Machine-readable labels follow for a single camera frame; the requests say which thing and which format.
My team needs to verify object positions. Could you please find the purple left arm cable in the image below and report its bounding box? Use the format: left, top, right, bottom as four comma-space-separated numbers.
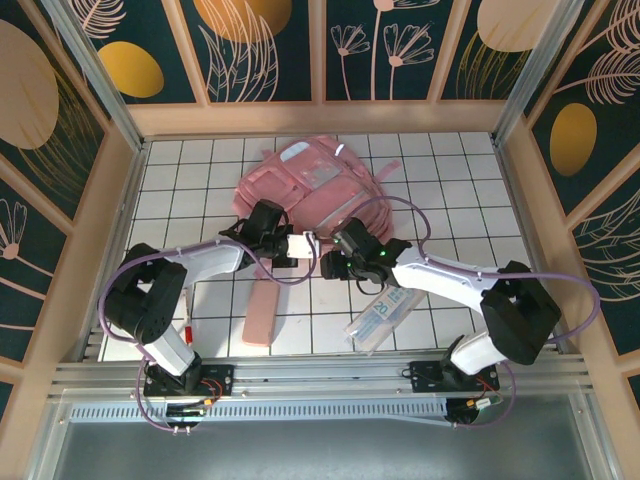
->
97, 230, 321, 435

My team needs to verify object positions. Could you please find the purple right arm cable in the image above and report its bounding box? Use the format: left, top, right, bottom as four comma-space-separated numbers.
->
332, 195, 601, 431

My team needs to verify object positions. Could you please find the aluminium mounting rail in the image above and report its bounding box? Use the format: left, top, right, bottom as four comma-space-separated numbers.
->
49, 352, 590, 401

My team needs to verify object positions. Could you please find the aluminium corner post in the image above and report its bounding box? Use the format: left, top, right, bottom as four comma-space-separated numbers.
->
42, 0, 147, 151
492, 0, 572, 146

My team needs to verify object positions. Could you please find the clear ruler pouch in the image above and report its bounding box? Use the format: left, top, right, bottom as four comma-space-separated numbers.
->
344, 285, 427, 357

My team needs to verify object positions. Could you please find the aluminium side rail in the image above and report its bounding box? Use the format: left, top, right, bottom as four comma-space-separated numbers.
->
492, 139, 575, 354
79, 142, 149, 362

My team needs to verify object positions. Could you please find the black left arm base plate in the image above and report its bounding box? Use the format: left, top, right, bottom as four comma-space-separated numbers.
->
143, 363, 236, 397

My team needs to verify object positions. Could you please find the grey sheet metal shelf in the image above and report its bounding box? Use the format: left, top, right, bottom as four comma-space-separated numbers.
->
29, 419, 614, 480

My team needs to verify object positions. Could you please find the small controller board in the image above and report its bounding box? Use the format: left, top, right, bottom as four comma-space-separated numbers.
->
164, 399, 207, 432
447, 394, 505, 429

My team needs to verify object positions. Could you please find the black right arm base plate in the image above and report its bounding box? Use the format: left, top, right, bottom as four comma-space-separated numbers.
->
409, 360, 501, 394

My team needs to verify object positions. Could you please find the grey slotted cable duct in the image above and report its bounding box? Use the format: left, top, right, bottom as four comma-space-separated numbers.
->
69, 397, 451, 425

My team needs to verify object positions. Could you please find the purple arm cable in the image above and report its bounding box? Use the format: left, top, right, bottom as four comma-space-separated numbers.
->
332, 195, 601, 431
97, 230, 321, 435

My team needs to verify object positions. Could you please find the pink student backpack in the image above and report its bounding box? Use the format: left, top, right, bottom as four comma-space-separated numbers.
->
231, 133, 402, 284

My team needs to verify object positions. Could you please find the white and red marker pen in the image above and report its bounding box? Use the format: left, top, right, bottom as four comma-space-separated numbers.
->
180, 287, 196, 347

